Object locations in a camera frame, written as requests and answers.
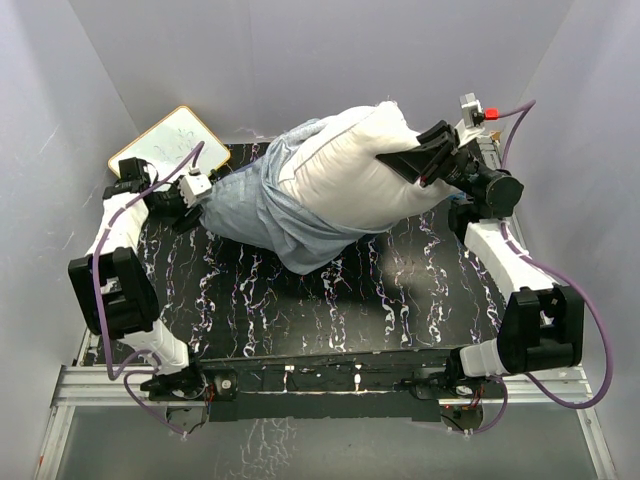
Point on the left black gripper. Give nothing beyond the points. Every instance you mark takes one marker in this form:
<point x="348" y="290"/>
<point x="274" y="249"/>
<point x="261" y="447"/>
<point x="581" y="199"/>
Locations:
<point x="190" y="217"/>

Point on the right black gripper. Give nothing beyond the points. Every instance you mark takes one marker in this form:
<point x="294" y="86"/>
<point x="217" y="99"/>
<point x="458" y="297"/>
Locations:
<point x="438" y="150"/>

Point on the blue fish print pillowcase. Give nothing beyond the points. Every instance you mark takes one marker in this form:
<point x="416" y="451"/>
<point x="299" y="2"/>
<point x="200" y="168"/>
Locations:
<point x="248" y="207"/>

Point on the white pillow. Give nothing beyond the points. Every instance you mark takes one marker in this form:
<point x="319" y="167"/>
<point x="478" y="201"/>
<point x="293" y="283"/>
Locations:
<point x="336" y="175"/>

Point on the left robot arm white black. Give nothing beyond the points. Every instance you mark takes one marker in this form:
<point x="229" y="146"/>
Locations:
<point x="117" y="300"/>

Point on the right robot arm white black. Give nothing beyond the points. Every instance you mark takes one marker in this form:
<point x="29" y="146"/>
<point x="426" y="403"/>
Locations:
<point x="543" y="324"/>

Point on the white board orange edge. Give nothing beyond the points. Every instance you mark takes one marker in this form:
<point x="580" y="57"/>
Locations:
<point x="170" y="140"/>

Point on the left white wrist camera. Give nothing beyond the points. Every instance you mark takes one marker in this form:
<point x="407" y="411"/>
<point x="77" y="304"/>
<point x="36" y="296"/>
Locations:
<point x="194" y="186"/>

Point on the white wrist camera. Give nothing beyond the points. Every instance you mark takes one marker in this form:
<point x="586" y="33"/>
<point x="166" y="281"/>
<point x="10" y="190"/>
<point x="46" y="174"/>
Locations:
<point x="194" y="186"/>
<point x="474" y="116"/>

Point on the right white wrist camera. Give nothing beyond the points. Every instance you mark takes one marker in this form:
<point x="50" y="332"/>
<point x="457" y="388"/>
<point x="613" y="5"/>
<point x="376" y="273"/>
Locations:
<point x="474" y="116"/>

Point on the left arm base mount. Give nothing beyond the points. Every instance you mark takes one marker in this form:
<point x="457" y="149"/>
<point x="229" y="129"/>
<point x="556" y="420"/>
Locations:
<point x="189" y="396"/>

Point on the aluminium frame rail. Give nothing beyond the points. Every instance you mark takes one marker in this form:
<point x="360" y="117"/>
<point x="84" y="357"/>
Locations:
<point x="415" y="288"/>

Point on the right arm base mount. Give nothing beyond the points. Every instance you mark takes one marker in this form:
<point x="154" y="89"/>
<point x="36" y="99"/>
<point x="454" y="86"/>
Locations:
<point x="445" y="392"/>

